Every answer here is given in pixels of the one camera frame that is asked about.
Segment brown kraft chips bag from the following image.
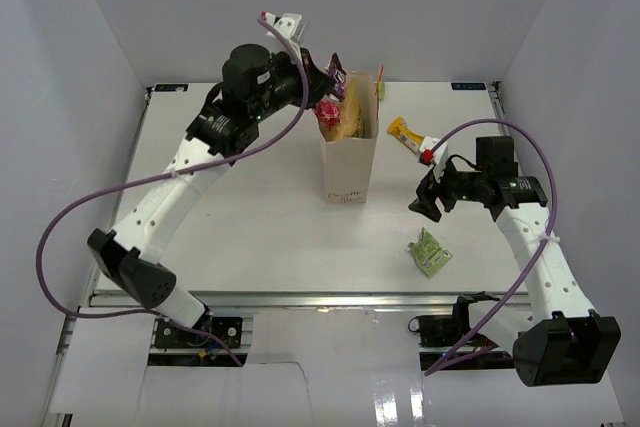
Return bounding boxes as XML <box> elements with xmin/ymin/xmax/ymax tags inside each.
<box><xmin>324</xmin><ymin>80</ymin><xmax>362</xmax><ymax>142</ymax></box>

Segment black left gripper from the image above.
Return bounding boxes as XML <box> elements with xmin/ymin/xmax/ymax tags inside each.
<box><xmin>251</xmin><ymin>47</ymin><xmax>336</xmax><ymax>123</ymax></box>

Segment purple chocolate candy bar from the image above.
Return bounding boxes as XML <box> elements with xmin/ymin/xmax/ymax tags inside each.
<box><xmin>326</xmin><ymin>53</ymin><xmax>347</xmax><ymax>102</ymax></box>

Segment red snack packet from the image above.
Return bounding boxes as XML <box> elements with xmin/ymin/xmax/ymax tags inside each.
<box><xmin>313</xmin><ymin>98</ymin><xmax>341</xmax><ymax>128</ymax></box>

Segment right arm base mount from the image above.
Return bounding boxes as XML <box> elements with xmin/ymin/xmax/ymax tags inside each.
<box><xmin>407</xmin><ymin>314</ymin><xmax>514</xmax><ymax>372</ymax></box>

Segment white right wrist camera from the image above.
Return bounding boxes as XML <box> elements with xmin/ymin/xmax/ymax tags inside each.
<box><xmin>418</xmin><ymin>137</ymin><xmax>449</xmax><ymax>181</ymax></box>

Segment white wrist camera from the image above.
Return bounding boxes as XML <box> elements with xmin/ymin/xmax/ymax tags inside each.
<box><xmin>260</xmin><ymin>11</ymin><xmax>306</xmax><ymax>57</ymax></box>
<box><xmin>418</xmin><ymin>137</ymin><xmax>449</xmax><ymax>181</ymax></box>

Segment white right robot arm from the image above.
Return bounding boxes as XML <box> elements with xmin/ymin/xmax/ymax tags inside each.
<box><xmin>409</xmin><ymin>136</ymin><xmax>621</xmax><ymax>387</ymax></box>

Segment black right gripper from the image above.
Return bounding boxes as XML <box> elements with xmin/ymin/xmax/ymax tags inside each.
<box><xmin>409</xmin><ymin>156</ymin><xmax>488</xmax><ymax>223</ymax></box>

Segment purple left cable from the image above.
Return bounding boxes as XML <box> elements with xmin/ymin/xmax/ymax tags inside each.
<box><xmin>34</xmin><ymin>16</ymin><xmax>314</xmax><ymax>367</ymax></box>

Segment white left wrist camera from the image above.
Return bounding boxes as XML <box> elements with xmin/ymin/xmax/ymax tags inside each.
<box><xmin>260</xmin><ymin>11</ymin><xmax>306</xmax><ymax>57</ymax></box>

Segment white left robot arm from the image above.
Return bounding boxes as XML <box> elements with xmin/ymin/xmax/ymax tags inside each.
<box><xmin>87</xmin><ymin>44</ymin><xmax>336</xmax><ymax>346</ymax></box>

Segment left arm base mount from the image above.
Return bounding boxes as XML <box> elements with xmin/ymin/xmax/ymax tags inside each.
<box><xmin>148</xmin><ymin>317</ymin><xmax>247</xmax><ymax>367</ymax></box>

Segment yellow snack bar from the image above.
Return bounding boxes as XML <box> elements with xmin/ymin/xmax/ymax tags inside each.
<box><xmin>387</xmin><ymin>117</ymin><xmax>439</xmax><ymax>155</ymax></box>

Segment green snack packet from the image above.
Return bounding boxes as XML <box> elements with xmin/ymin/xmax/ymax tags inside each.
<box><xmin>408</xmin><ymin>228</ymin><xmax>453</xmax><ymax>278</ymax></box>

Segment beige paper gift bag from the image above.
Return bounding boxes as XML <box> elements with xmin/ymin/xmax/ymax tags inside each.
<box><xmin>320</xmin><ymin>71</ymin><xmax>379</xmax><ymax>204</ymax></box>

